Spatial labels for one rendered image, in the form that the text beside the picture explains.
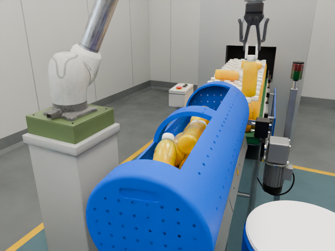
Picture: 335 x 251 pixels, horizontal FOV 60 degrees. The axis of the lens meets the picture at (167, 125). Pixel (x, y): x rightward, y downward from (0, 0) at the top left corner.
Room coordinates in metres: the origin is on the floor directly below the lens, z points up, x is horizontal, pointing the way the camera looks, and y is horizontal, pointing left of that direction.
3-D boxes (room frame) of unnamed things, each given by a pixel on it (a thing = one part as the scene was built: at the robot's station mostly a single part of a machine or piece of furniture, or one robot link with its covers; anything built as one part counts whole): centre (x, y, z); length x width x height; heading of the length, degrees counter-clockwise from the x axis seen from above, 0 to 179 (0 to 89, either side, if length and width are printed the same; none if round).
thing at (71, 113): (1.28, 0.46, 1.11); 0.22 x 0.18 x 0.06; 153
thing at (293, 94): (1.70, -0.76, 0.55); 0.04 x 0.04 x 1.10; 71
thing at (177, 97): (1.75, -0.09, 1.05); 0.20 x 0.10 x 0.10; 161
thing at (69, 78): (1.31, 0.45, 1.25); 0.18 x 0.16 x 0.22; 0
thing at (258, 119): (1.43, -0.50, 0.95); 0.10 x 0.07 x 0.10; 71
